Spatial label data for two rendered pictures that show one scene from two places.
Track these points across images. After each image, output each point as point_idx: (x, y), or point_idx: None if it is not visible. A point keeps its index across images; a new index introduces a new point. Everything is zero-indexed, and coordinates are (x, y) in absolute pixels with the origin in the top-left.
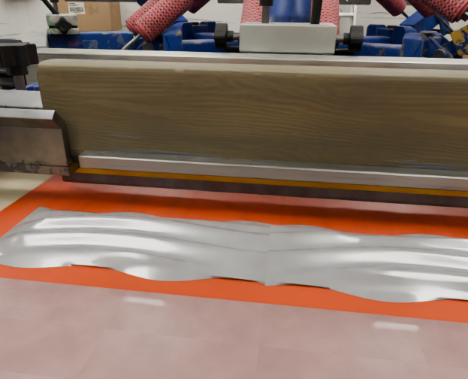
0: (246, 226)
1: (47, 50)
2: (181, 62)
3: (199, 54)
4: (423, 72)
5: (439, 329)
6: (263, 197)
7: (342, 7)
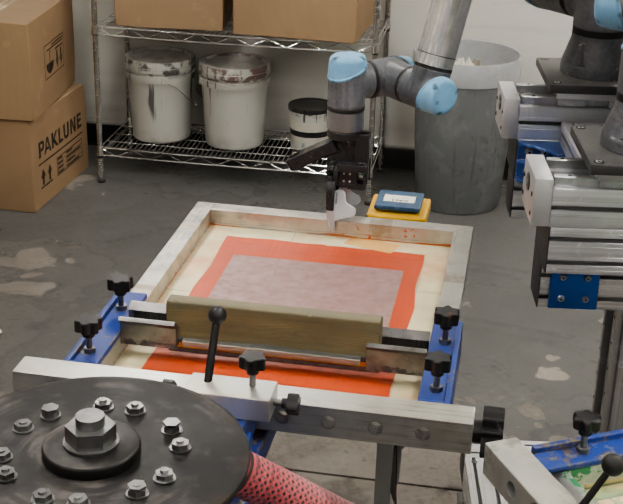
0: None
1: (457, 413)
2: (317, 313)
3: (313, 394)
4: (218, 299)
5: None
6: (277, 366)
7: None
